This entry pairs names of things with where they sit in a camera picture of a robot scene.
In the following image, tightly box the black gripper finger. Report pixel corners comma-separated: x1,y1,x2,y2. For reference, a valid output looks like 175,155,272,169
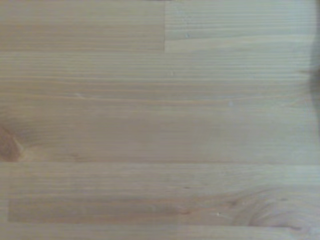
309,41,320,74
298,70,320,101

